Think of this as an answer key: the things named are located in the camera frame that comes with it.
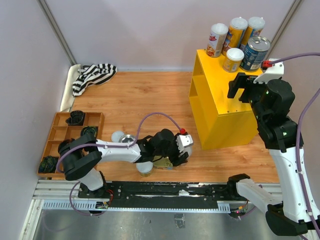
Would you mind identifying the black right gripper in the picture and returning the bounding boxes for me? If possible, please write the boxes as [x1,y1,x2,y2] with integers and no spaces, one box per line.
[227,71,269,124]

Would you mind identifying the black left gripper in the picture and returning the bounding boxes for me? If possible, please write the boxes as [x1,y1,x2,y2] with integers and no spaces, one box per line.
[155,133,189,167]

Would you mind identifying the small can white lid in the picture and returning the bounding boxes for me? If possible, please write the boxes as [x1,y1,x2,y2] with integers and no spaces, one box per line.
[222,48,245,73]

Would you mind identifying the blue can silver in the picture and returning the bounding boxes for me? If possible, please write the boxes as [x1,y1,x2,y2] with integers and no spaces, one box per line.
[118,134,136,143]
[240,36,271,72]

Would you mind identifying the yellow can white lid front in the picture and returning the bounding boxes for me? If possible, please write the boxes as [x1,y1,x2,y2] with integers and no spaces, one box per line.
[136,161,154,177]

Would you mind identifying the yellow wooden shelf cabinet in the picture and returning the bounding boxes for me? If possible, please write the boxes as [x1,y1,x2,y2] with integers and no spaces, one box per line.
[189,49,258,150]

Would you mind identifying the red label can white lid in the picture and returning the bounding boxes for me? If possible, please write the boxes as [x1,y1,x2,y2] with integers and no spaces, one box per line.
[206,23,229,58]

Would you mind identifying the tall can white lid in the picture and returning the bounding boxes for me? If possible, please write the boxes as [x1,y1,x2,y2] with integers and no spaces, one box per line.
[221,17,248,56]
[184,146,193,157]

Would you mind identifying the tall yellow blue can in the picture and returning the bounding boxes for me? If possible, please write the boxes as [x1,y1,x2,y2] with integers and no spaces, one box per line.
[239,16,266,51]

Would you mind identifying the short green can white lid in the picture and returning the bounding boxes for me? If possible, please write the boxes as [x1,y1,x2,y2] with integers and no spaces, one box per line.
[111,130,125,143]

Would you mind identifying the tall can white lid front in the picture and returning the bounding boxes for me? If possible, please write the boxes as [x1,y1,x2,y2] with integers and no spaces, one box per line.
[184,146,193,157]

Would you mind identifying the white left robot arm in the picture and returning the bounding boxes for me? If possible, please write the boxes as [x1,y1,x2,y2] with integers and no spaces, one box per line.
[56,129,194,198]

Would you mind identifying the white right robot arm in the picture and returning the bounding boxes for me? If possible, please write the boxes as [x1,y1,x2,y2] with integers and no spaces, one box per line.
[226,72,320,236]

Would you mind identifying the gold sardine tin lower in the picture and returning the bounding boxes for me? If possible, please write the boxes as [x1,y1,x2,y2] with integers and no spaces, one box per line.
[153,157,173,170]

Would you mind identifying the green patterned rolled belt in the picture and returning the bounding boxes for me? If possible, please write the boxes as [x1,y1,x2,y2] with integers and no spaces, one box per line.
[80,126,99,138]

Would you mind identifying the black rolled belt top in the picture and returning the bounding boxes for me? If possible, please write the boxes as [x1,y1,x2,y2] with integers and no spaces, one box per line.
[65,110,86,126]

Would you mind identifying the black rolled belt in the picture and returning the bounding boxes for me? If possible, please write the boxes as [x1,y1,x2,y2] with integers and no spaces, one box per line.
[58,138,74,154]
[65,110,86,126]

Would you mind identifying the wooden compartment tray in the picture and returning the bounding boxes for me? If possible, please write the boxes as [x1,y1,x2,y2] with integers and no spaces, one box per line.
[37,112,105,178]

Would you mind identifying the black rolled belt middle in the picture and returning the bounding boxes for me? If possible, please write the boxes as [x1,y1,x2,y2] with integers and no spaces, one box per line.
[58,138,74,154]

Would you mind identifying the black striped cloth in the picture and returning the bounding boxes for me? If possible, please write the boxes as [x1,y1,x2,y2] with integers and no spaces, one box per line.
[72,63,118,97]

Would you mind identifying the cream cloth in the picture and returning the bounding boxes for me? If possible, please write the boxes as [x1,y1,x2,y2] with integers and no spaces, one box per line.
[59,64,81,112]

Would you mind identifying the green rolled belt bottom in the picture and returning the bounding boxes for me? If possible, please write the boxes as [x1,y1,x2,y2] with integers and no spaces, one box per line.
[38,155,59,174]

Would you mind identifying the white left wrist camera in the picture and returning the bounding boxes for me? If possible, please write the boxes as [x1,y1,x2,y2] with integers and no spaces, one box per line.
[176,134,194,152]

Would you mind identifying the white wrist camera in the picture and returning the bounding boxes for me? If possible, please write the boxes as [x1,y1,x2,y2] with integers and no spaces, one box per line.
[253,58,285,84]
[176,134,194,152]

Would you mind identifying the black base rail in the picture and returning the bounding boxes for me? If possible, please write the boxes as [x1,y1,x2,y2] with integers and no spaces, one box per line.
[77,180,258,203]

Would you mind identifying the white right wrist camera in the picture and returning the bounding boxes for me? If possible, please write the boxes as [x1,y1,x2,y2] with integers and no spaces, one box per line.
[253,58,285,84]

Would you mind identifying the aluminium frame post right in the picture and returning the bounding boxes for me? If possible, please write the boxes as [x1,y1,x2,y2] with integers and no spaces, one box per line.
[270,0,304,52]

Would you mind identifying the aluminium frame post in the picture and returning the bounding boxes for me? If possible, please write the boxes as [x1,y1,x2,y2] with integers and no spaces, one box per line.
[270,0,304,52]
[36,0,77,65]

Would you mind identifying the aluminium frame post left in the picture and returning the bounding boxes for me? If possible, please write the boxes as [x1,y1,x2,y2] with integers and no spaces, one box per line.
[36,0,77,65]

